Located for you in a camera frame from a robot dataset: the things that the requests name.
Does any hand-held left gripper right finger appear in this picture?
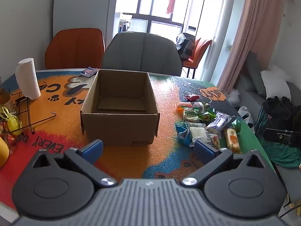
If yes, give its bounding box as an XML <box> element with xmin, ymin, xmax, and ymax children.
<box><xmin>181</xmin><ymin>139</ymin><xmax>267</xmax><ymax>189</ymax></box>

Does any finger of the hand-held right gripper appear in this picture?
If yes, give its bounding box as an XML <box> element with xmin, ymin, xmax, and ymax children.
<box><xmin>263</xmin><ymin>128</ymin><xmax>301</xmax><ymax>147</ymax></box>

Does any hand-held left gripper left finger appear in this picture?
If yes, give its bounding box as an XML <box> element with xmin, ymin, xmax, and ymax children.
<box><xmin>30</xmin><ymin>139</ymin><xmax>118</xmax><ymax>189</ymax></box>

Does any brown cardboard box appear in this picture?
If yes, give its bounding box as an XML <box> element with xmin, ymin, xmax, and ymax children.
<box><xmin>80</xmin><ymin>69</ymin><xmax>161</xmax><ymax>146</ymax></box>

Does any bright green snack packet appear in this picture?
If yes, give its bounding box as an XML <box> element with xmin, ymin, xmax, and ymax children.
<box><xmin>199</xmin><ymin>111</ymin><xmax>217</xmax><ymax>123</ymax></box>

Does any white green cartoon snack packet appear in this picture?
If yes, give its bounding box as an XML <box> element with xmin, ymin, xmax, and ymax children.
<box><xmin>183</xmin><ymin>107</ymin><xmax>200</xmax><ymax>123</ymax></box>

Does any striped snack packet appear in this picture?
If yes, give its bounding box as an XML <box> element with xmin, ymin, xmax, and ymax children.
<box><xmin>207</xmin><ymin>134</ymin><xmax>221</xmax><ymax>150</ymax></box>

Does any green cloth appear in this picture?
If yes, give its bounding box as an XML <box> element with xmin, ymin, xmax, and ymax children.
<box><xmin>255</xmin><ymin>106</ymin><xmax>301</xmax><ymax>169</ymax></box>

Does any blue snack packet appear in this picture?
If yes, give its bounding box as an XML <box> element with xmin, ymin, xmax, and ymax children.
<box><xmin>175</xmin><ymin>123</ymin><xmax>195</xmax><ymax>146</ymax></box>

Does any black bag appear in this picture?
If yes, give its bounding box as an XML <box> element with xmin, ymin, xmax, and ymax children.
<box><xmin>262</xmin><ymin>96</ymin><xmax>301</xmax><ymax>132</ymax></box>

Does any yellow biscuit packet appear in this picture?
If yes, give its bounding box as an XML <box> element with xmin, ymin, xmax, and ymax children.
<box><xmin>223</xmin><ymin>128</ymin><xmax>242</xmax><ymax>153</ymax></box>

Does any purple snack packet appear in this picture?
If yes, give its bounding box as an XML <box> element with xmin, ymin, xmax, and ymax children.
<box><xmin>206</xmin><ymin>112</ymin><xmax>232</xmax><ymax>134</ymax></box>

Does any small green snack packet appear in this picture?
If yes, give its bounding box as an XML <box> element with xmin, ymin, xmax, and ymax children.
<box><xmin>232</xmin><ymin>118</ymin><xmax>242</xmax><ymax>132</ymax></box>

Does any grey sofa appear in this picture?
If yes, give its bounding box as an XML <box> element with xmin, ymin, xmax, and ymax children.
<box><xmin>235</xmin><ymin>75</ymin><xmax>301</xmax><ymax>205</ymax></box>

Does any orange and clear snack packet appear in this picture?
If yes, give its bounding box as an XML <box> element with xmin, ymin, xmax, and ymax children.
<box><xmin>176</xmin><ymin>101</ymin><xmax>192</xmax><ymax>111</ymax></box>

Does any white pillow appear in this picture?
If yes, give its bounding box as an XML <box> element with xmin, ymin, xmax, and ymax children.
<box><xmin>260</xmin><ymin>70</ymin><xmax>292</xmax><ymax>100</ymax></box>

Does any crumpled white plastic bag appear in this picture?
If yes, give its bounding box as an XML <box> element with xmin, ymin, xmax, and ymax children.
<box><xmin>228</xmin><ymin>89</ymin><xmax>240</xmax><ymax>104</ymax></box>

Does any grey pillow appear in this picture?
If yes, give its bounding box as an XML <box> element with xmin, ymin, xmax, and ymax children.
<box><xmin>246</xmin><ymin>52</ymin><xmax>267</xmax><ymax>95</ymax></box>

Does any small purple printed packet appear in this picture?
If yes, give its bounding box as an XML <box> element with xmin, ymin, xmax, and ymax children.
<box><xmin>80</xmin><ymin>67</ymin><xmax>98</xmax><ymax>78</ymax></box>

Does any yellow plastic bag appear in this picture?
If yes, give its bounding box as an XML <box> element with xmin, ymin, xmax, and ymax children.
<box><xmin>0</xmin><ymin>106</ymin><xmax>23</xmax><ymax>137</ymax></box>

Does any yellow rounded object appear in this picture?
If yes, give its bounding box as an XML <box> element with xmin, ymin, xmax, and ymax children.
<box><xmin>0</xmin><ymin>137</ymin><xmax>10</xmax><ymax>167</ymax></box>

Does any white paper towel roll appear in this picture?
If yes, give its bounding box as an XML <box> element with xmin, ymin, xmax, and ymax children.
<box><xmin>15</xmin><ymin>58</ymin><xmax>41</xmax><ymax>100</ymax></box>

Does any orange chair with black legs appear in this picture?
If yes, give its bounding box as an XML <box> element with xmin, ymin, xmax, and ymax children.
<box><xmin>182</xmin><ymin>37</ymin><xmax>213</xmax><ymax>79</ymax></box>

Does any orange upholstered chair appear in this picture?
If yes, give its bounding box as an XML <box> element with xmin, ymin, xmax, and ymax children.
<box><xmin>45</xmin><ymin>28</ymin><xmax>105</xmax><ymax>70</ymax></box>

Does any black backpack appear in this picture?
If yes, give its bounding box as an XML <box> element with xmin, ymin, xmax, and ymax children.
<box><xmin>176</xmin><ymin>32</ymin><xmax>197</xmax><ymax>60</ymax></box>

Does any grey upholstered chair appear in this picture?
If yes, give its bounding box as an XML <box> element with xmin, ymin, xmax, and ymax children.
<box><xmin>103</xmin><ymin>31</ymin><xmax>183</xmax><ymax>77</ymax></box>

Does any pink curtain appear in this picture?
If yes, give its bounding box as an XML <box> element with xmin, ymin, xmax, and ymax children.
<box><xmin>217</xmin><ymin>0</ymin><xmax>286</xmax><ymax>95</ymax></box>

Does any black wire rack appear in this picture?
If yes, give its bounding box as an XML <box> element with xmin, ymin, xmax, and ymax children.
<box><xmin>8</xmin><ymin>88</ymin><xmax>57</xmax><ymax>134</ymax></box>

